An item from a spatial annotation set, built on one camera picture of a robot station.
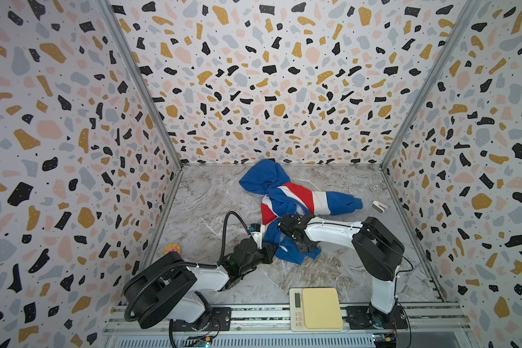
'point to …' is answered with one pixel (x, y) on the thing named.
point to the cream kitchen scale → (315, 309)
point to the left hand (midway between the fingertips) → (280, 243)
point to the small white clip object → (379, 206)
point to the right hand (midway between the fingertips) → (305, 239)
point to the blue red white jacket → (283, 199)
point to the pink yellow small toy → (172, 248)
